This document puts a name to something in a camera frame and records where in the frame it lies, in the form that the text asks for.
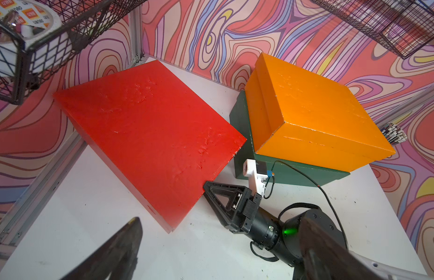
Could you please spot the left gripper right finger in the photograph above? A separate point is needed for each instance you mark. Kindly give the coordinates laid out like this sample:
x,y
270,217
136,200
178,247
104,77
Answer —
x,y
325,259

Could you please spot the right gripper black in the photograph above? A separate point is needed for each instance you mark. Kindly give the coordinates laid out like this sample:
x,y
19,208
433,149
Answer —
x,y
237,210

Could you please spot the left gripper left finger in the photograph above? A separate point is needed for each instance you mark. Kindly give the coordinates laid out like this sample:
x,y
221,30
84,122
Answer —
x,y
116,259

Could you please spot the green shoebox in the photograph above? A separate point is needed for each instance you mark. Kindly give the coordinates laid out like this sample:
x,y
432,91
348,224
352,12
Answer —
x,y
239,119

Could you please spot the red shoebox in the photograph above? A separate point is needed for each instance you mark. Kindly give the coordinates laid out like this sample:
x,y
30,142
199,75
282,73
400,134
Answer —
x,y
156,134

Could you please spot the orange shoebox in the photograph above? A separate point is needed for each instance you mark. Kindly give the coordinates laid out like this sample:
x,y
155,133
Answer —
x,y
297,115

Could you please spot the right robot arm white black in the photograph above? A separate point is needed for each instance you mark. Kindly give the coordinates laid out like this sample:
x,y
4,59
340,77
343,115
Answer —
x,y
292,256

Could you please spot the metal cup of pencils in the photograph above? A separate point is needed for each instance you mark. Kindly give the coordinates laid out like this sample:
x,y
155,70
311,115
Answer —
x,y
393,133

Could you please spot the tape roll in basket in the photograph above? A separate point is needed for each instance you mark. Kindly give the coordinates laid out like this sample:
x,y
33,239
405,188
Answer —
x,y
32,21

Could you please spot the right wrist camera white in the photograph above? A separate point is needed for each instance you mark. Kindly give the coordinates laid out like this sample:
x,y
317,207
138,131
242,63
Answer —
x,y
258,175

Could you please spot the black wire basket left wall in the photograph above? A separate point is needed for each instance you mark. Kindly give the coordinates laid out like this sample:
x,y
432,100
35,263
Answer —
x,y
83,21

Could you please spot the black wire basket wall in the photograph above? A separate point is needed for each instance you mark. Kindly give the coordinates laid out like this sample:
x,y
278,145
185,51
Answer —
x,y
402,27
83,21

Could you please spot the black wire basket back wall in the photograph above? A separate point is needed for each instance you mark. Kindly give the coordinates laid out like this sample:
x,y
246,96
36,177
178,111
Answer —
x,y
402,27

